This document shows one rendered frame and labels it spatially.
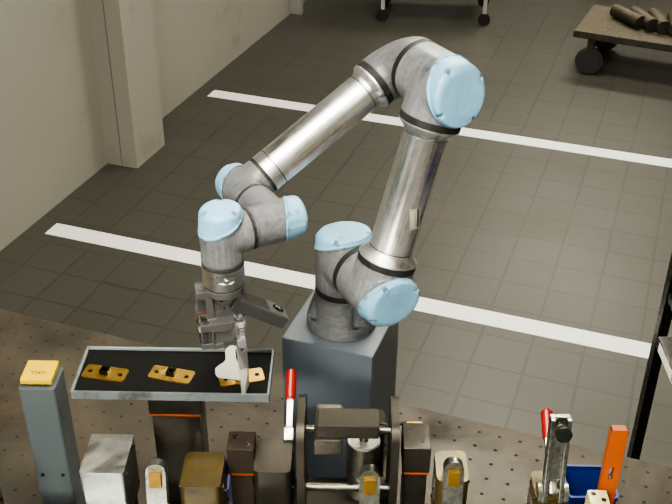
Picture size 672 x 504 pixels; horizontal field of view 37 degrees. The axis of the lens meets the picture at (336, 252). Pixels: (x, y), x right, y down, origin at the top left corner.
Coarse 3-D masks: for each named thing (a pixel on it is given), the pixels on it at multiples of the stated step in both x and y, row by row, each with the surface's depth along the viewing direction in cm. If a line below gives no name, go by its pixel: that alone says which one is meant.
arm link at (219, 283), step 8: (208, 272) 171; (232, 272) 170; (240, 272) 172; (208, 280) 172; (216, 280) 171; (224, 280) 170; (232, 280) 171; (240, 280) 173; (208, 288) 173; (216, 288) 172; (224, 288) 172; (232, 288) 172
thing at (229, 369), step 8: (232, 352) 178; (232, 360) 178; (216, 368) 178; (224, 368) 178; (232, 368) 178; (224, 376) 178; (232, 376) 178; (240, 376) 178; (248, 376) 179; (240, 384) 180; (248, 384) 180
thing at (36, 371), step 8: (32, 360) 192; (40, 360) 192; (32, 368) 189; (40, 368) 189; (48, 368) 189; (56, 368) 190; (24, 376) 187; (32, 376) 187; (40, 376) 187; (48, 376) 187
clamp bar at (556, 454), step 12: (552, 420) 170; (564, 420) 171; (552, 432) 170; (564, 432) 167; (552, 444) 171; (564, 444) 172; (552, 456) 174; (564, 456) 172; (552, 468) 175; (564, 468) 173; (564, 480) 174
